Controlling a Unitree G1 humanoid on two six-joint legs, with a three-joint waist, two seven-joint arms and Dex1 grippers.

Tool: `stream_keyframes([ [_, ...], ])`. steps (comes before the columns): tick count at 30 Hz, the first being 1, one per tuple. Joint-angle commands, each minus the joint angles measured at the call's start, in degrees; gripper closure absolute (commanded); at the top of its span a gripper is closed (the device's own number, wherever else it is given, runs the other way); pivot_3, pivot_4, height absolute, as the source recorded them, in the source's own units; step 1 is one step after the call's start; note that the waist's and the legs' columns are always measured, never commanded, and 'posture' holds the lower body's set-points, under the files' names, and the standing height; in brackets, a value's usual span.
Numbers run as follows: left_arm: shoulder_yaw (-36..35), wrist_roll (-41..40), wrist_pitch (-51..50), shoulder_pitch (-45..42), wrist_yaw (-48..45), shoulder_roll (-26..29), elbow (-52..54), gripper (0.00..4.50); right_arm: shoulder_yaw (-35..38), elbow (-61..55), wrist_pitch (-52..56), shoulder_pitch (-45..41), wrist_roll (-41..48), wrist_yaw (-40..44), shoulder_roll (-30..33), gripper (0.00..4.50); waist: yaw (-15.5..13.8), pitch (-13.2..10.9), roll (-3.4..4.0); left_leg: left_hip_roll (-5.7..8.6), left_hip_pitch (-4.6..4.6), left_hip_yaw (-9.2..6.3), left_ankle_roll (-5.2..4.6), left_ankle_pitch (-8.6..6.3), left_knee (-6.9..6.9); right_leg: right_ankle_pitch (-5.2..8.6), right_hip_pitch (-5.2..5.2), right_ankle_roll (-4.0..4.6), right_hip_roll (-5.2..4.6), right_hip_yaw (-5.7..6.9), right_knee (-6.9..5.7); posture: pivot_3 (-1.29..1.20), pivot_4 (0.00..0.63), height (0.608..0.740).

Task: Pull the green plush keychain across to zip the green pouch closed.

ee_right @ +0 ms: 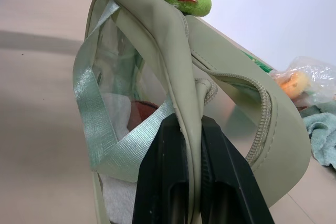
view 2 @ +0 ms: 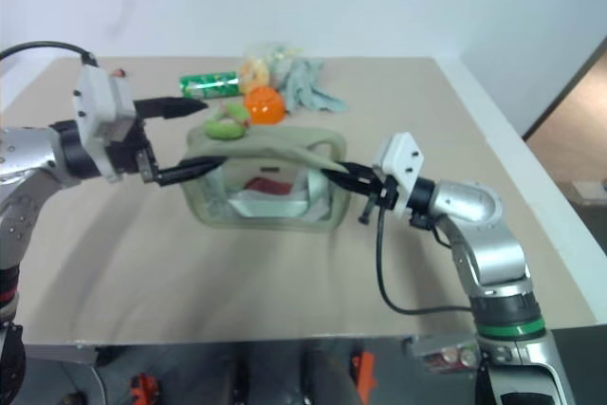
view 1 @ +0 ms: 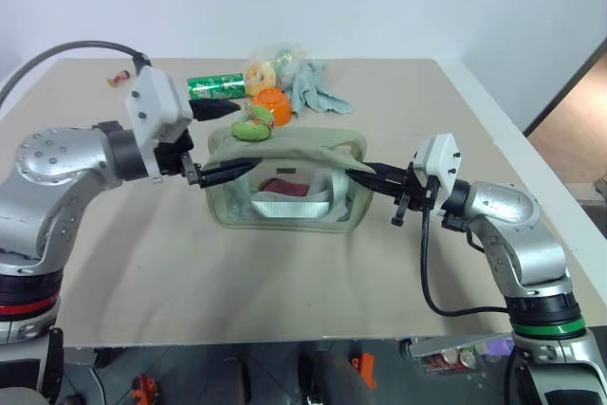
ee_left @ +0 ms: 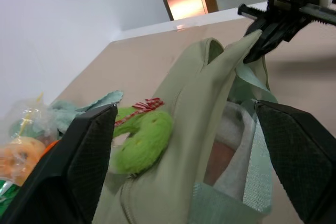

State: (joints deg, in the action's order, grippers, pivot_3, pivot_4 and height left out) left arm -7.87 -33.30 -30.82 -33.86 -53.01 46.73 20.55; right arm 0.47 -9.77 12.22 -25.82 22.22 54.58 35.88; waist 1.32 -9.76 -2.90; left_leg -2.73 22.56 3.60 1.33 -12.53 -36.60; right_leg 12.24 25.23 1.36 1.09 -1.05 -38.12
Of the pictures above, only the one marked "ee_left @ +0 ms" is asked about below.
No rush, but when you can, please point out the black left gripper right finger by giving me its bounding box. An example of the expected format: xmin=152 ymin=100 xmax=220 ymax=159
xmin=253 ymin=100 xmax=336 ymax=224

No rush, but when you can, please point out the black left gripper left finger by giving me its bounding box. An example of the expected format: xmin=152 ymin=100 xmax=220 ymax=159
xmin=0 ymin=103 xmax=118 ymax=224

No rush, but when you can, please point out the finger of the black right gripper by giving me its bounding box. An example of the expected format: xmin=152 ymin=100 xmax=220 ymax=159
xmin=244 ymin=19 xmax=266 ymax=37
xmin=243 ymin=23 xmax=292 ymax=64

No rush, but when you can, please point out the beige fabric bag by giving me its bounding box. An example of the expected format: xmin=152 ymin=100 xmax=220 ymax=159
xmin=92 ymin=29 xmax=279 ymax=224

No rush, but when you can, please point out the teal plush cloth toy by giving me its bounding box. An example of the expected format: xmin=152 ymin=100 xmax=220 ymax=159
xmin=10 ymin=90 xmax=124 ymax=138

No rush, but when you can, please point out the plastic-wrapped orange toy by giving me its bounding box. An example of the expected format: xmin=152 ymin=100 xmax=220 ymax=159
xmin=0 ymin=92 xmax=64 ymax=187

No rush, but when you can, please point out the green snack packet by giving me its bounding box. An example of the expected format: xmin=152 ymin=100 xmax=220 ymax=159
xmin=0 ymin=178 xmax=22 ymax=217

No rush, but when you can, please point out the white fluffy cloth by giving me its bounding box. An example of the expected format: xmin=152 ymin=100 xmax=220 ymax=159
xmin=215 ymin=102 xmax=254 ymax=199

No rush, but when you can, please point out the green plush keychain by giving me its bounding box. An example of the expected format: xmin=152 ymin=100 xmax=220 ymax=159
xmin=108 ymin=97 xmax=174 ymax=180

